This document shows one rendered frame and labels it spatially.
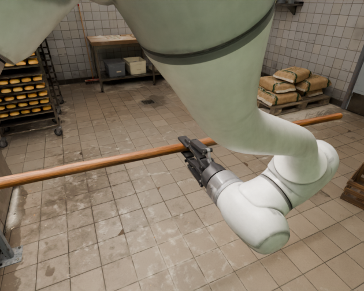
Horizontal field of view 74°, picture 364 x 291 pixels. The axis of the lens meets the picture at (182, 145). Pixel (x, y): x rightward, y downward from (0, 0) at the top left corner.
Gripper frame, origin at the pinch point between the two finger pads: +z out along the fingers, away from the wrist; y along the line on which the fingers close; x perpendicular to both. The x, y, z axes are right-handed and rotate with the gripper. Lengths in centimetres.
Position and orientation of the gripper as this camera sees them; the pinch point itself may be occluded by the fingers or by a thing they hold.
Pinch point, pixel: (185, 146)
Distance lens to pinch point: 80.0
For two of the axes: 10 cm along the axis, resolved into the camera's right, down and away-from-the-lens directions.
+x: 9.0, -1.7, 3.9
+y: -0.5, 8.7, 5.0
